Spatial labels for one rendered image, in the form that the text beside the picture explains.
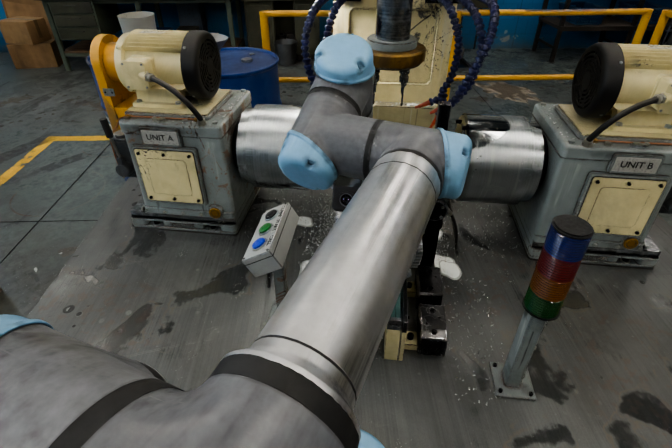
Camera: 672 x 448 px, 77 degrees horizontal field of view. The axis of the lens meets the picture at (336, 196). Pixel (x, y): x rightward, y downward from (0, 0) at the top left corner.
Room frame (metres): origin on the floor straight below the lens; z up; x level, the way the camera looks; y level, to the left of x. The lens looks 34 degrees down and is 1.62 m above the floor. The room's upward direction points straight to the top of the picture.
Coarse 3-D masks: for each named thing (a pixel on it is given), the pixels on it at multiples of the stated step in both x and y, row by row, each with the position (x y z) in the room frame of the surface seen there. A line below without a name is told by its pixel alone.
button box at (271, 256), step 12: (288, 204) 0.78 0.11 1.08; (264, 216) 0.77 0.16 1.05; (276, 216) 0.74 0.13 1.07; (288, 216) 0.75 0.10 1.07; (276, 228) 0.69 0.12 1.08; (288, 228) 0.72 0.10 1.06; (252, 240) 0.68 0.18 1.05; (276, 240) 0.66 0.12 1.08; (288, 240) 0.69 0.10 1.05; (252, 252) 0.64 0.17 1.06; (264, 252) 0.62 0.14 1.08; (276, 252) 0.63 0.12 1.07; (252, 264) 0.62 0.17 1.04; (264, 264) 0.62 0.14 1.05; (276, 264) 0.61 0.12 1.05
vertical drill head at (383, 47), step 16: (384, 0) 1.10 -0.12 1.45; (400, 0) 1.09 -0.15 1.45; (384, 16) 1.10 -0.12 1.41; (400, 16) 1.09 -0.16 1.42; (384, 32) 1.10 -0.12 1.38; (400, 32) 1.09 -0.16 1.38; (384, 48) 1.08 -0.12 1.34; (400, 48) 1.07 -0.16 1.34; (416, 48) 1.11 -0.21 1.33; (384, 64) 1.05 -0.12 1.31; (400, 64) 1.05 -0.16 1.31; (416, 64) 1.07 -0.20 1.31; (400, 80) 1.08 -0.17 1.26
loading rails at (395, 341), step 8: (408, 288) 0.77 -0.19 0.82; (400, 296) 0.65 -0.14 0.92; (408, 296) 0.76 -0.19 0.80; (400, 304) 0.63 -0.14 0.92; (392, 312) 0.61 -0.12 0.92; (400, 312) 0.61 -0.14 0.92; (392, 320) 0.58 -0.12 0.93; (400, 320) 0.58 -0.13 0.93; (392, 328) 0.57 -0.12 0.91; (400, 328) 0.57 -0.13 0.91; (392, 336) 0.57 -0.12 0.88; (400, 336) 0.59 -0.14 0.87; (408, 336) 0.61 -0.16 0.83; (416, 336) 0.62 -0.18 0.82; (384, 344) 0.60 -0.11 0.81; (392, 344) 0.57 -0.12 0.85; (400, 344) 0.57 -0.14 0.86; (408, 344) 0.60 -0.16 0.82; (416, 344) 0.60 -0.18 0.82; (384, 352) 0.58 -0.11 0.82; (392, 352) 0.57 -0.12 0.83; (400, 352) 0.57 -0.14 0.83; (400, 360) 0.57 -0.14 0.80
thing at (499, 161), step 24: (456, 120) 1.14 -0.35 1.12; (480, 120) 1.05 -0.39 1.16; (504, 120) 1.05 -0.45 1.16; (528, 120) 1.04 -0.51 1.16; (480, 144) 0.98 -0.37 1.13; (504, 144) 0.97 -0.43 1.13; (528, 144) 0.97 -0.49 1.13; (480, 168) 0.95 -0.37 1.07; (504, 168) 0.94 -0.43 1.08; (528, 168) 0.93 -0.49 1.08; (480, 192) 0.95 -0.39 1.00; (504, 192) 0.94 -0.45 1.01; (528, 192) 0.94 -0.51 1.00
